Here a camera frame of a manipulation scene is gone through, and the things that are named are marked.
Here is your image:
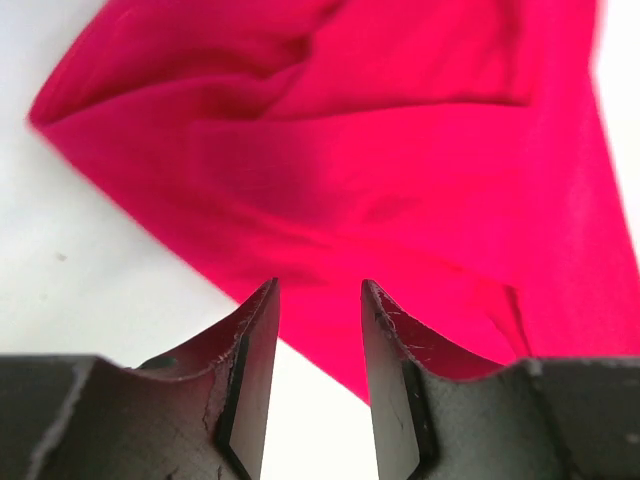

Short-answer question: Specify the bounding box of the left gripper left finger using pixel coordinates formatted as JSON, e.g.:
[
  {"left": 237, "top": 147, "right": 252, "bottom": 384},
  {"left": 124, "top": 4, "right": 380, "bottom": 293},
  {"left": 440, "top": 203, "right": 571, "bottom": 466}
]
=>
[{"left": 1, "top": 280, "right": 280, "bottom": 479}]

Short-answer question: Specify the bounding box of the red t-shirt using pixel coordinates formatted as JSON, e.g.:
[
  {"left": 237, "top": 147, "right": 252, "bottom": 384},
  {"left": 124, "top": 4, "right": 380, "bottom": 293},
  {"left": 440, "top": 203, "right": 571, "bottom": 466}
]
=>
[{"left": 29, "top": 1, "right": 639, "bottom": 398}]

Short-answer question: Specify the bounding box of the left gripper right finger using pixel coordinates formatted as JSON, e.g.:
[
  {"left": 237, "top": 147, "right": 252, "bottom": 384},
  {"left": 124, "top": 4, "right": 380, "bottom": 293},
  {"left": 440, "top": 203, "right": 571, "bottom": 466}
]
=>
[{"left": 361, "top": 280, "right": 639, "bottom": 480}]

